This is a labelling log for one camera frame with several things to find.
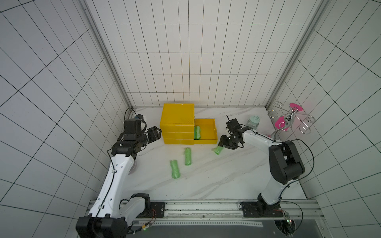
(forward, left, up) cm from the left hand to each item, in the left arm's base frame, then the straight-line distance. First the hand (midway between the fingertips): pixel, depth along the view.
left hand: (156, 135), depth 76 cm
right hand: (+7, -39, -18) cm, 44 cm away
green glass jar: (+21, -61, -14) cm, 66 cm away
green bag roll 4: (-2, -16, -20) cm, 26 cm away
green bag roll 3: (-13, -10, -20) cm, 26 cm away
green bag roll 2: (+2, -36, -19) cm, 41 cm away
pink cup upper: (+20, -79, +4) cm, 82 cm away
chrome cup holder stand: (+8, -71, +5) cm, 72 cm away
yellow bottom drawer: (+17, -28, -21) cm, 39 cm away
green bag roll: (+15, -23, -19) cm, 33 cm away
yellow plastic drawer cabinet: (+9, -10, -1) cm, 14 cm away
